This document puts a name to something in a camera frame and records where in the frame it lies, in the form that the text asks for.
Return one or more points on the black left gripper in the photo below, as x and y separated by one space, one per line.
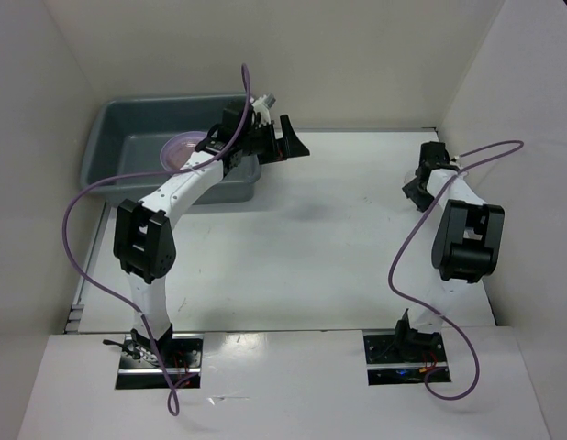
283 148

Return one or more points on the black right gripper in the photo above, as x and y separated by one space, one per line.
411 191

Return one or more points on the brown translucent square plate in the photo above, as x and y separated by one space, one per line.
179 154

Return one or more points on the purple plastic plate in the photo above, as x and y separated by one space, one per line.
192 136

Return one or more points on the clear bowl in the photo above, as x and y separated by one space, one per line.
409 179

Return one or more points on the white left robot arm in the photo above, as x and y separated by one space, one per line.
144 242

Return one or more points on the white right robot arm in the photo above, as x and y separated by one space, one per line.
465 248

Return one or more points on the grey plastic bin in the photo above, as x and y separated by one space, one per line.
129 133

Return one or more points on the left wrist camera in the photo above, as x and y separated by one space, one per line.
261 107

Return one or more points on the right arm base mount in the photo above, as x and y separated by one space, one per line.
404 355

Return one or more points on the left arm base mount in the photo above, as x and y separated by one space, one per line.
139 368

